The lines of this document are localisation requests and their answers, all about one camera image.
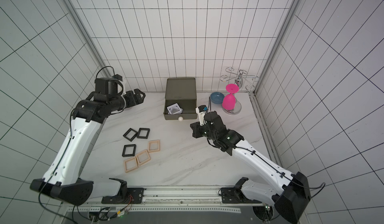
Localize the black brooch box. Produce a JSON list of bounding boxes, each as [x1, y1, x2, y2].
[[137, 128, 151, 139], [123, 128, 138, 142], [122, 144, 137, 157]]

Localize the olive three-drawer cabinet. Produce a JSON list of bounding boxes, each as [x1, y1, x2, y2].
[[163, 77, 198, 120]]

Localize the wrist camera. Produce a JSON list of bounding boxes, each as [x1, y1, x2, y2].
[[196, 105, 208, 126], [113, 74, 126, 96]]

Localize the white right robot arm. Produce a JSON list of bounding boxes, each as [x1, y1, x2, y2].
[[191, 105, 312, 224]]

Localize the beige brooch box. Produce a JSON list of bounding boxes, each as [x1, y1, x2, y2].
[[148, 140, 161, 153], [136, 149, 151, 166], [124, 157, 139, 173]]

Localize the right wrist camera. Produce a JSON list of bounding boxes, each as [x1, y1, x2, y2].
[[196, 105, 208, 126]]

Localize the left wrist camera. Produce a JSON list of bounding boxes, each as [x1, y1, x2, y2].
[[113, 74, 126, 96]]

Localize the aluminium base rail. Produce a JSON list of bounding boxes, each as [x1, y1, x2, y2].
[[67, 184, 277, 217]]

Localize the pink plastic goblet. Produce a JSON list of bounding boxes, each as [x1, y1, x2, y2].
[[222, 84, 239, 110]]

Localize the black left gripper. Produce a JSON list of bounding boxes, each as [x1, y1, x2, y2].
[[107, 92, 145, 115]]

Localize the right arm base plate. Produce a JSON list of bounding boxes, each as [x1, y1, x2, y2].
[[218, 188, 258, 204]]

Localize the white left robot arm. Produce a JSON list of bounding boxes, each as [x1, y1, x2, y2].
[[30, 75, 146, 206]]

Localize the blue ceramic bowl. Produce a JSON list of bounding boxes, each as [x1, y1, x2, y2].
[[210, 92, 225, 105]]

